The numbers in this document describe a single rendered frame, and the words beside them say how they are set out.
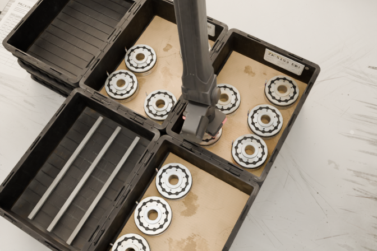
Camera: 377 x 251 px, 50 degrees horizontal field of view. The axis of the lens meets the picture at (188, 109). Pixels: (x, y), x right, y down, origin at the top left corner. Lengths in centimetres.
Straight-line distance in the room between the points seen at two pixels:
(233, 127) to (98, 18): 61
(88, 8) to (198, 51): 77
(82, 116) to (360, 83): 94
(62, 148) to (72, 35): 41
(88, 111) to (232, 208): 53
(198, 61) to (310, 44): 79
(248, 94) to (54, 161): 62
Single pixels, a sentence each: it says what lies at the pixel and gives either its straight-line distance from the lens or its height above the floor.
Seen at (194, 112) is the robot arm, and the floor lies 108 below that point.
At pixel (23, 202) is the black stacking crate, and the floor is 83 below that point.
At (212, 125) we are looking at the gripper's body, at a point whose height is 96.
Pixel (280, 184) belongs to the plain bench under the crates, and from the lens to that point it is 131.
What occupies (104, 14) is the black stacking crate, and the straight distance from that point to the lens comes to 147.
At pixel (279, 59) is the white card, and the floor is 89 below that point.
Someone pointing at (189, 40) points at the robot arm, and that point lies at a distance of 78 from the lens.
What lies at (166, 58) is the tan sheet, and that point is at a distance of 133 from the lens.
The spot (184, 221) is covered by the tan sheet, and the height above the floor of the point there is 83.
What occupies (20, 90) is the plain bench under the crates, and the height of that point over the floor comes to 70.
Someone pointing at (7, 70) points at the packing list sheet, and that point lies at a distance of 162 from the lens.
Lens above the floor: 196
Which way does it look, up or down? 66 degrees down
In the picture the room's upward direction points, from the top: 6 degrees counter-clockwise
